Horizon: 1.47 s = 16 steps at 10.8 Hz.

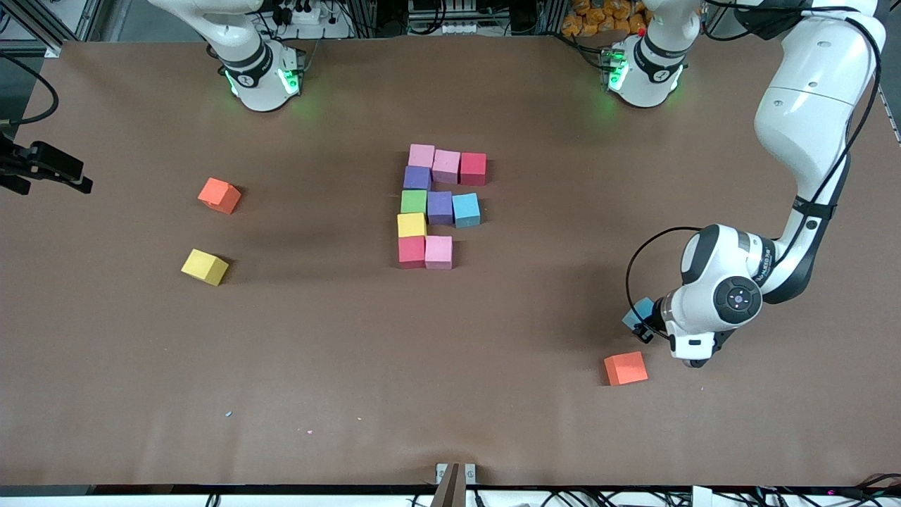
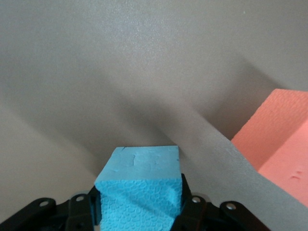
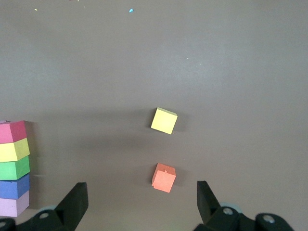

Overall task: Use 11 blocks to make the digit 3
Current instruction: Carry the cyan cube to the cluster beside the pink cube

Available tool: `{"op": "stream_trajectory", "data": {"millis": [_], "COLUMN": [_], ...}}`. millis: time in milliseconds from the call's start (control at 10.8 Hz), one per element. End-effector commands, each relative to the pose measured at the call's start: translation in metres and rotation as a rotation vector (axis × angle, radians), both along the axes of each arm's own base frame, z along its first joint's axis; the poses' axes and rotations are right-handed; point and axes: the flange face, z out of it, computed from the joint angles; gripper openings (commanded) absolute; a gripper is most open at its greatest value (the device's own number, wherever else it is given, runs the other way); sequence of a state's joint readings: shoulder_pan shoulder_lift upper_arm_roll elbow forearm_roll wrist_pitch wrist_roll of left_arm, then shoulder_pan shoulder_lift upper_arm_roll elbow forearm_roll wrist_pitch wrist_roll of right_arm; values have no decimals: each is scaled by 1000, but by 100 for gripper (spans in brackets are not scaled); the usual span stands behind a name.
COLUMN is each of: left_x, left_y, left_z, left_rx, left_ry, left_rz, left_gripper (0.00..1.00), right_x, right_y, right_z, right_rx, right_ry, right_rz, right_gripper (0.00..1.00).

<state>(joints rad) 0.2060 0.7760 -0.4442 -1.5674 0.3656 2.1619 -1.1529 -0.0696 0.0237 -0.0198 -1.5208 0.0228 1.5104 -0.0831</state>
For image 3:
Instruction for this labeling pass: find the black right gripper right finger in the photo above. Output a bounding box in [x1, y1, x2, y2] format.
[192, 180, 295, 231]

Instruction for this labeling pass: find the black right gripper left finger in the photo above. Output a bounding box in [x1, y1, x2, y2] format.
[0, 182, 89, 231]

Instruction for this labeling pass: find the purple foam cube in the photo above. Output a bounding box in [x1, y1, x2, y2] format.
[0, 173, 30, 200]

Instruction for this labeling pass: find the green foam cube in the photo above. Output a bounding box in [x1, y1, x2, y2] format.
[0, 155, 31, 181]

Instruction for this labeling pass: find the yellow foam cube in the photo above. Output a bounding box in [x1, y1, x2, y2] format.
[150, 107, 179, 135]
[0, 138, 31, 163]

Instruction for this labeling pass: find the red foam cube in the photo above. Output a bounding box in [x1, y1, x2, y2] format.
[0, 120, 28, 144]

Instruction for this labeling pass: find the orange foam cube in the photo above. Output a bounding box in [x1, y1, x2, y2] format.
[151, 163, 177, 193]

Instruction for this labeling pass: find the brown paper table cover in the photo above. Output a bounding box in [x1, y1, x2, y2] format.
[0, 0, 308, 231]

